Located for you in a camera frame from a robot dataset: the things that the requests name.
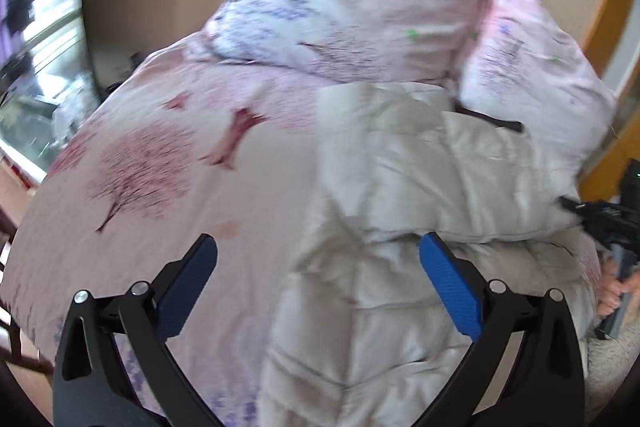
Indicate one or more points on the person's right hand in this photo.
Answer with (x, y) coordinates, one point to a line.
(612, 294)

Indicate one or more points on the glass window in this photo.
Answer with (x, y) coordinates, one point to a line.
(35, 32)

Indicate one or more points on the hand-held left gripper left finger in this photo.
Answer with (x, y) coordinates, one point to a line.
(192, 287)

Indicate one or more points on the grey fuzzy cloth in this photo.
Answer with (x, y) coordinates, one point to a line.
(612, 372)

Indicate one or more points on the wooden door frame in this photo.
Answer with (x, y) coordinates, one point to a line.
(607, 7)

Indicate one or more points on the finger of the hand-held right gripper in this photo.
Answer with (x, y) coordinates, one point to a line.
(575, 206)

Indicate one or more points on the pink tree print bedsheet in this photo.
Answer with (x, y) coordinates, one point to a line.
(150, 132)

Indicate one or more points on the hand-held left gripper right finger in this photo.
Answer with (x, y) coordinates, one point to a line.
(450, 287)

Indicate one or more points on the white puffer jacket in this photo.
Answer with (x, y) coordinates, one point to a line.
(390, 157)

